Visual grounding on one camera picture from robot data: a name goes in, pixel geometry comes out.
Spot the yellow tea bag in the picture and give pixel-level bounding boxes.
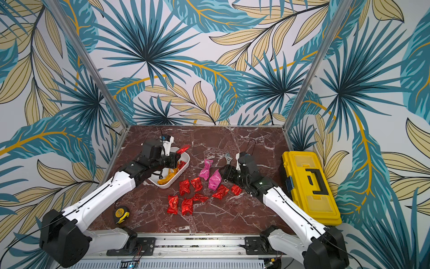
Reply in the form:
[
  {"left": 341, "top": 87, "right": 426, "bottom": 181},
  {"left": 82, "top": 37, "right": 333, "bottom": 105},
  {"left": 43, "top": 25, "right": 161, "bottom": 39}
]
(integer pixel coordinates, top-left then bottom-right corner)
[{"left": 157, "top": 168, "right": 178, "bottom": 185}]

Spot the pink tea bag large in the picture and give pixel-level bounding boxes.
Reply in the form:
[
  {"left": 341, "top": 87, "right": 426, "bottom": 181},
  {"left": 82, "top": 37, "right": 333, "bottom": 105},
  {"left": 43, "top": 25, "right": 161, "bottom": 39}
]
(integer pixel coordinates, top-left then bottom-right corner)
[{"left": 208, "top": 169, "right": 222, "bottom": 191}]

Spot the red tea bag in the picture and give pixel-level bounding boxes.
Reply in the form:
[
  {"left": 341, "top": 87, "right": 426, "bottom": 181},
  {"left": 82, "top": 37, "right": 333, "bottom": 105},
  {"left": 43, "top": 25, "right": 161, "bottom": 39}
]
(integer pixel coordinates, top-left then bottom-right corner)
[
  {"left": 167, "top": 196, "right": 179, "bottom": 215},
  {"left": 179, "top": 179, "right": 190, "bottom": 196},
  {"left": 176, "top": 145, "right": 190, "bottom": 155},
  {"left": 191, "top": 177, "right": 203, "bottom": 192},
  {"left": 181, "top": 198, "right": 194, "bottom": 216},
  {"left": 212, "top": 184, "right": 229, "bottom": 200},
  {"left": 231, "top": 185, "right": 243, "bottom": 196},
  {"left": 192, "top": 193, "right": 209, "bottom": 203}
]

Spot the white plastic storage box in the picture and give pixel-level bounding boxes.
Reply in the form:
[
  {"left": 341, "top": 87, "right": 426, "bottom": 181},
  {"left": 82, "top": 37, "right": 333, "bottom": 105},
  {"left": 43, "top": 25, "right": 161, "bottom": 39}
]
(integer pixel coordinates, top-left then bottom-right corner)
[{"left": 148, "top": 145, "right": 190, "bottom": 189}]

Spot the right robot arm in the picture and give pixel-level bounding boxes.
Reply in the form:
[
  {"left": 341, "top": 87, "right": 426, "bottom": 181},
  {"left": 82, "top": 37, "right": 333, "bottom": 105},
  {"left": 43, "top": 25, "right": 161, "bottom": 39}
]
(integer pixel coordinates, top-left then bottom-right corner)
[{"left": 220, "top": 152, "right": 349, "bottom": 269}]

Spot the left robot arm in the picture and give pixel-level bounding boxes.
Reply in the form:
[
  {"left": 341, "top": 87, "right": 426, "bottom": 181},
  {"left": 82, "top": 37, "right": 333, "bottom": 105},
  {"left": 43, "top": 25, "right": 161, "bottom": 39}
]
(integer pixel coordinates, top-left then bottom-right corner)
[{"left": 39, "top": 140, "right": 188, "bottom": 268}]

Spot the yellow black tape measure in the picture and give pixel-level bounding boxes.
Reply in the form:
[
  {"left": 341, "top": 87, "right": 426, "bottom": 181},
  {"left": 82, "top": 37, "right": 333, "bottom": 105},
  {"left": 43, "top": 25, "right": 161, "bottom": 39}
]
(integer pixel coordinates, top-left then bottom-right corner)
[{"left": 113, "top": 206, "right": 130, "bottom": 224}]

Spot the yellow black toolbox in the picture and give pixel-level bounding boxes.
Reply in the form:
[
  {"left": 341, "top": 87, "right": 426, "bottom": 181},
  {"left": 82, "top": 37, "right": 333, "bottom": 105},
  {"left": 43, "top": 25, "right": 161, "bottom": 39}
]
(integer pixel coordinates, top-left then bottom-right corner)
[{"left": 279, "top": 151, "right": 342, "bottom": 226}]

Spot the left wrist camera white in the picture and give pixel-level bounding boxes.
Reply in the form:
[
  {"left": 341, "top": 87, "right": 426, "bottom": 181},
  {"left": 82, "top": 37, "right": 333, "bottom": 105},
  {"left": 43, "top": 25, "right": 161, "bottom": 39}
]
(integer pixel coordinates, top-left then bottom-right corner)
[{"left": 161, "top": 134, "right": 174, "bottom": 156}]

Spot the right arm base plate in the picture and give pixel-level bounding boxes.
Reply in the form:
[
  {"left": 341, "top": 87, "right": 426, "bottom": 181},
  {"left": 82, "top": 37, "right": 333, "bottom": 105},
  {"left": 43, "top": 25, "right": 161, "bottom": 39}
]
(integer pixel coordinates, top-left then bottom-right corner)
[{"left": 243, "top": 236, "right": 277, "bottom": 256}]

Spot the aluminium front rail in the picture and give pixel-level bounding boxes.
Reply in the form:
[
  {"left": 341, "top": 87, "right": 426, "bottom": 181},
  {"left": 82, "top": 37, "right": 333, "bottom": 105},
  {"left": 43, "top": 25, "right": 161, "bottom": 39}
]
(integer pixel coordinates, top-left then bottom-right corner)
[{"left": 70, "top": 234, "right": 305, "bottom": 269}]

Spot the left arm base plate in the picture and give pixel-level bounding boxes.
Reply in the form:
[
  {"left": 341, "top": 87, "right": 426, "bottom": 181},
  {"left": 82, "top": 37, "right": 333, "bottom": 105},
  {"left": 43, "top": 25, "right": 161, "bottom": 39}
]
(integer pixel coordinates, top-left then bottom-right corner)
[{"left": 106, "top": 237, "right": 156, "bottom": 257}]

